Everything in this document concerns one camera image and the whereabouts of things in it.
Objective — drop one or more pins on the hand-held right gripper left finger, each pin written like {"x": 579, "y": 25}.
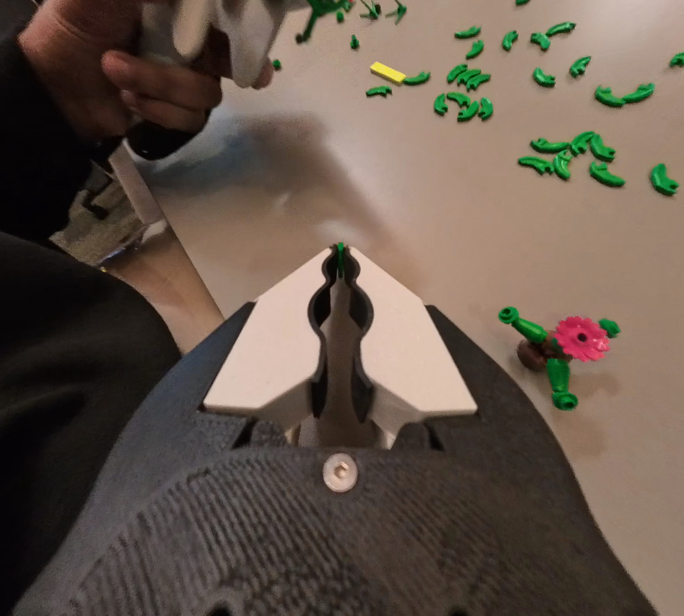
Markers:
{"x": 267, "y": 354}

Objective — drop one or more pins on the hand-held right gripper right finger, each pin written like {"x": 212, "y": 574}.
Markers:
{"x": 417, "y": 354}

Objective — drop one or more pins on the single green leaf piece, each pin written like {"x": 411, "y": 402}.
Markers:
{"x": 340, "y": 258}

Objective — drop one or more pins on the person's left forearm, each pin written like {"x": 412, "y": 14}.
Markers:
{"x": 48, "y": 162}

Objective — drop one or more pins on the person's left hand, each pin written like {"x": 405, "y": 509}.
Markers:
{"x": 80, "y": 39}

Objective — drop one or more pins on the yellow flat brick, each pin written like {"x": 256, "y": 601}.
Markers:
{"x": 387, "y": 73}

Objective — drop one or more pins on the small brick flower plant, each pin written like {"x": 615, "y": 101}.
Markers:
{"x": 580, "y": 338}

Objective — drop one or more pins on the person's black jacket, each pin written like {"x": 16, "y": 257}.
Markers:
{"x": 64, "y": 359}

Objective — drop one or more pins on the scattered green leaf pieces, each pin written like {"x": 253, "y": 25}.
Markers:
{"x": 606, "y": 177}

